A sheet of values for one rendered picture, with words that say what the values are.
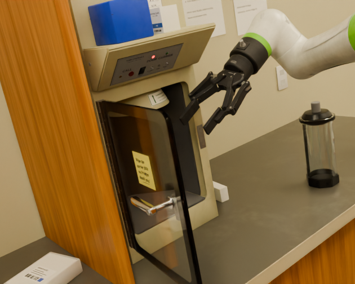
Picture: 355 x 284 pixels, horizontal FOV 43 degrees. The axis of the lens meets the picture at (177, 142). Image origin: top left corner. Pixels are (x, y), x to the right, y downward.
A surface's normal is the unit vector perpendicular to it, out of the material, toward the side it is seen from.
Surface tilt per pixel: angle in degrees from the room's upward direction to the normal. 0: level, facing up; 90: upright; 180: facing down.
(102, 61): 90
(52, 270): 0
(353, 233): 90
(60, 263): 0
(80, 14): 90
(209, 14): 90
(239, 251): 0
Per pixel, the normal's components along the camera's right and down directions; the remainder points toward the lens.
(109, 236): -0.76, 0.31
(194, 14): 0.62, 0.11
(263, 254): -0.18, -0.94
